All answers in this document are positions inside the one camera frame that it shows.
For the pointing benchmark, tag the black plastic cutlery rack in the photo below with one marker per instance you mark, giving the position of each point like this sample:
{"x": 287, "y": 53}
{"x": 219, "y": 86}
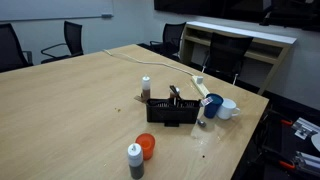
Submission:
{"x": 172, "y": 112}

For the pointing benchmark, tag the white-capped brown sauce bottle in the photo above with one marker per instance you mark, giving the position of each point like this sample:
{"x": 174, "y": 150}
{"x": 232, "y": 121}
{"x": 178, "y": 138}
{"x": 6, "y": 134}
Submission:
{"x": 146, "y": 84}

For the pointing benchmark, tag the white plug adapter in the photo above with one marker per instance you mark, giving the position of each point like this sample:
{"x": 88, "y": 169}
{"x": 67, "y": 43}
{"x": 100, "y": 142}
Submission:
{"x": 199, "y": 79}

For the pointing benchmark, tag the beige power strip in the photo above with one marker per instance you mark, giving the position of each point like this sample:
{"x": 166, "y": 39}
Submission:
{"x": 200, "y": 87}

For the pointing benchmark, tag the black office chair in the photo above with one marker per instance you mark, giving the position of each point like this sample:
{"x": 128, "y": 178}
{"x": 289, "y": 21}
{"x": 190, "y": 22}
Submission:
{"x": 170, "y": 44}
{"x": 12, "y": 56}
{"x": 73, "y": 40}
{"x": 226, "y": 55}

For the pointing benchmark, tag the orange plastic cup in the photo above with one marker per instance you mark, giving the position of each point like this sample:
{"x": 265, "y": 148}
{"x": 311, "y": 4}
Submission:
{"x": 147, "y": 143}

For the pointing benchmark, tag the small silver metal object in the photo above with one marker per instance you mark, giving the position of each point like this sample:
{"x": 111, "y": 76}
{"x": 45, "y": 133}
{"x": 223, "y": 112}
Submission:
{"x": 201, "y": 123}

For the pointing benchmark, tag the blue plastic cup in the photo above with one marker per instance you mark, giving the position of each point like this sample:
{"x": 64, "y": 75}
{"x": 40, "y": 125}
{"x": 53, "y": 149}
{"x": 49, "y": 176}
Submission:
{"x": 211, "y": 109}

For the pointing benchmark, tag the white-capped dark sauce bottle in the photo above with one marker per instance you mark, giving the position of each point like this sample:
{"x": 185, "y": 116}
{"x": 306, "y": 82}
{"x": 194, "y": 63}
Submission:
{"x": 135, "y": 160}

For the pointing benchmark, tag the white ceramic mug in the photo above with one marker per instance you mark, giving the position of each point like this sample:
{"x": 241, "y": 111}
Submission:
{"x": 228, "y": 109}

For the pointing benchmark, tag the wooden console shelf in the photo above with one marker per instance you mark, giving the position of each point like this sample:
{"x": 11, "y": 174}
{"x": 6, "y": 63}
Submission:
{"x": 265, "y": 47}

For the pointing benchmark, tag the black wall television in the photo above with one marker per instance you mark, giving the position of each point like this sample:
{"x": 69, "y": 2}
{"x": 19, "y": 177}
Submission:
{"x": 302, "y": 14}

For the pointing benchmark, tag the wall whiteboard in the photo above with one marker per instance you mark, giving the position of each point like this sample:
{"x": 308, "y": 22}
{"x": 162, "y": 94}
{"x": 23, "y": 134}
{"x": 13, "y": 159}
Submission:
{"x": 12, "y": 10}

